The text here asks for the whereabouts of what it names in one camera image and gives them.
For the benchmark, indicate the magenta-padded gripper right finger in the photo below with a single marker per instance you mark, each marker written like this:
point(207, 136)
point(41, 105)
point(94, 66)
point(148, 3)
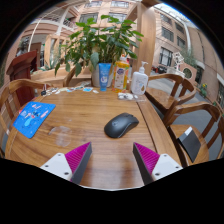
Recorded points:
point(148, 160)

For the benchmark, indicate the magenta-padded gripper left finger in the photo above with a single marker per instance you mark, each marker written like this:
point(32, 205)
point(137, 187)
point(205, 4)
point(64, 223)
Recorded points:
point(76, 159)

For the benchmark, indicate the black computer mouse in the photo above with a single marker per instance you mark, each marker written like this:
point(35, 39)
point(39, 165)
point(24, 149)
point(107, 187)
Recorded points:
point(120, 125)

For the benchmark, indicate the blue printed mouse pad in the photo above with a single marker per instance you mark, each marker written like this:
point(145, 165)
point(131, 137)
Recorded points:
point(33, 118)

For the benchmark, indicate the black notebook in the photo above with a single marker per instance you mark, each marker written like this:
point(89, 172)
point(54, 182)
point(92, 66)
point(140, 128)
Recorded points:
point(190, 143)

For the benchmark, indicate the small white packets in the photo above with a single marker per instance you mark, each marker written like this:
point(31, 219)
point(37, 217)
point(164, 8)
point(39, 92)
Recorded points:
point(126, 96)

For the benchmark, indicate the small blue sticker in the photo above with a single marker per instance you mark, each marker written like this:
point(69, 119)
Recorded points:
point(87, 89)

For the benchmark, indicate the small black key fob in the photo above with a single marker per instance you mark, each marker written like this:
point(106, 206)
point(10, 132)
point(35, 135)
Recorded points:
point(43, 93)

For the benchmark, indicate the white pump bottle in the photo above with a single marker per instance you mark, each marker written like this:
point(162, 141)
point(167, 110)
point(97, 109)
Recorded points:
point(139, 83)

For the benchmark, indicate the blue tube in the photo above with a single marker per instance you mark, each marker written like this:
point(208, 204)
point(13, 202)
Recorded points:
point(104, 76)

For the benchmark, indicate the orange liquid bottle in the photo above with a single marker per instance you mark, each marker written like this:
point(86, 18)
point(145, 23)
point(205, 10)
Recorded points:
point(120, 76)

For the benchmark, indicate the white abstract sculpture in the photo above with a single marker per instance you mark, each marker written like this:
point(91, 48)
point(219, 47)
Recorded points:
point(178, 61)

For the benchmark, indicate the dark red wooden lectern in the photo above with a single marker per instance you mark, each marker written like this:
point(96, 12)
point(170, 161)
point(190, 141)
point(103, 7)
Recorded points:
point(21, 71)

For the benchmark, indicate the green potted plant, white pot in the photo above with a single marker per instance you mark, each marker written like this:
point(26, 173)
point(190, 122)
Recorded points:
point(100, 43)

